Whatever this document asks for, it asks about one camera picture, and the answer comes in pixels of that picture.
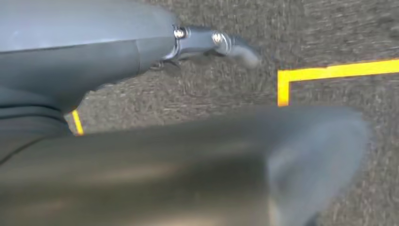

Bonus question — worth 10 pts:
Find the yellow tape square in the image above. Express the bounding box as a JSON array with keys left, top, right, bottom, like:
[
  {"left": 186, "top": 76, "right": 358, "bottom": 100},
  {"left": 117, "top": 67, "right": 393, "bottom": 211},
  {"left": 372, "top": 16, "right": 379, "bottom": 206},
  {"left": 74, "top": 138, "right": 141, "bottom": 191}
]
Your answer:
[{"left": 277, "top": 58, "right": 399, "bottom": 107}]

